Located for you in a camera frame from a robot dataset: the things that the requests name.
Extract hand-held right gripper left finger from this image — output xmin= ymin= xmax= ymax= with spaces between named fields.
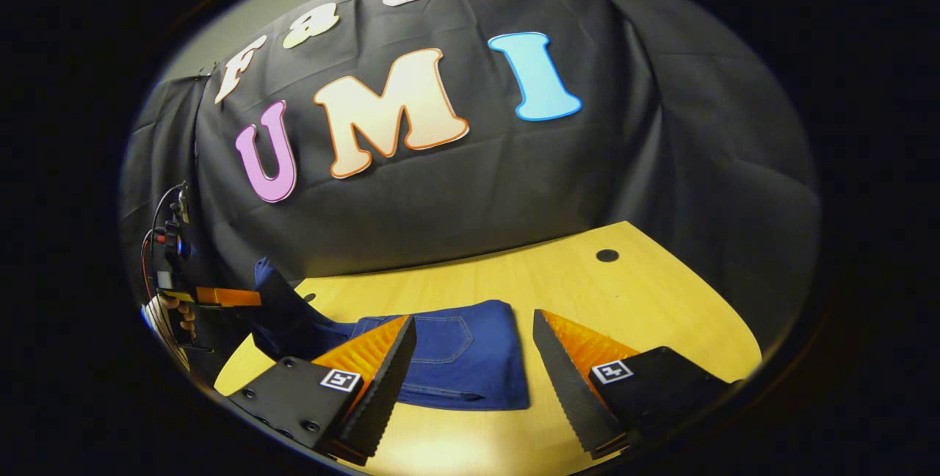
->
xmin=226 ymin=314 xmax=418 ymax=466

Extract blue denim jeans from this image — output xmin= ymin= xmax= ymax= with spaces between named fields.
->
xmin=253 ymin=257 xmax=531 ymax=411

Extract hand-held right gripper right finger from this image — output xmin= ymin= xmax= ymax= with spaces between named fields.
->
xmin=532 ymin=308 xmax=737 ymax=461

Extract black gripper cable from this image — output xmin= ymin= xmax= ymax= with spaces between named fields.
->
xmin=140 ymin=181 xmax=186 ymax=299

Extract black backdrop cloth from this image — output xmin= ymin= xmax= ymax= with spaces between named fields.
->
xmin=120 ymin=0 xmax=822 ymax=361

